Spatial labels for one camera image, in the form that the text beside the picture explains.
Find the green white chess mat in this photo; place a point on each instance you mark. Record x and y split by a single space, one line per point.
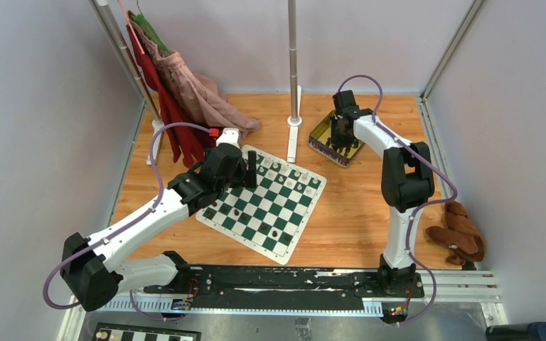
284 199

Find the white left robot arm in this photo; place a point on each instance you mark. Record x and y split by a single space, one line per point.
96 268

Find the pink cloth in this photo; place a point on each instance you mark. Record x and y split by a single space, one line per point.
196 94

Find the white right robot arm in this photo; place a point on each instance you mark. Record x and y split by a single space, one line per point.
406 181

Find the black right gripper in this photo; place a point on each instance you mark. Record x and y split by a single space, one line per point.
336 141

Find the red cloth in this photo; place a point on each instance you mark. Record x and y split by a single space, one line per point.
171 112

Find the left metal rack pole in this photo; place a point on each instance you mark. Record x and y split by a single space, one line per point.
103 12

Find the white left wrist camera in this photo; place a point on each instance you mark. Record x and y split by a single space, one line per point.
229 136

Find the brown cloth at right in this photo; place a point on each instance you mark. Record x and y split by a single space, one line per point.
459 235

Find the centre metal rack pole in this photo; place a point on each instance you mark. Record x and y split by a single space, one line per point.
294 121

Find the green cloth on hanger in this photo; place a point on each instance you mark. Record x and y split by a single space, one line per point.
149 30

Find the yellow tin box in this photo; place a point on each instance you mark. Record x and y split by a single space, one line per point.
321 141

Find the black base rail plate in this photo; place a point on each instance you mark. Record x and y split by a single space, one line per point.
284 287

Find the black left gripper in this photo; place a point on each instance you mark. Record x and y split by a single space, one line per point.
245 177

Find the metal rack pole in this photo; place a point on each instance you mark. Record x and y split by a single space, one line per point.
103 12
294 121

